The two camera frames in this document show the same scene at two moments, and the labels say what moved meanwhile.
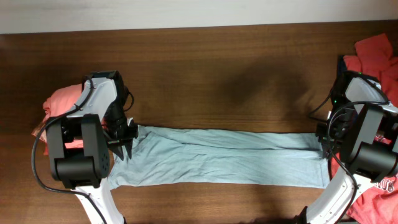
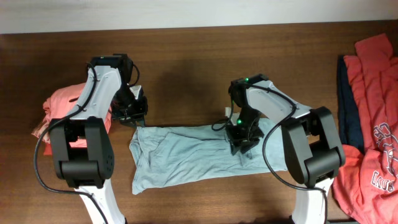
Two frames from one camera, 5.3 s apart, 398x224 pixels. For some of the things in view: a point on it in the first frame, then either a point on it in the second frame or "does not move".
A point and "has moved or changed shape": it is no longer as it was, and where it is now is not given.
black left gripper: (132, 134) -> (138, 115)
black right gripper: (325, 139) -> (237, 139)
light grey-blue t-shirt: (184, 157) has moved or changed shape
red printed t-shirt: (374, 60) does not move
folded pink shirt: (58, 103) does not move
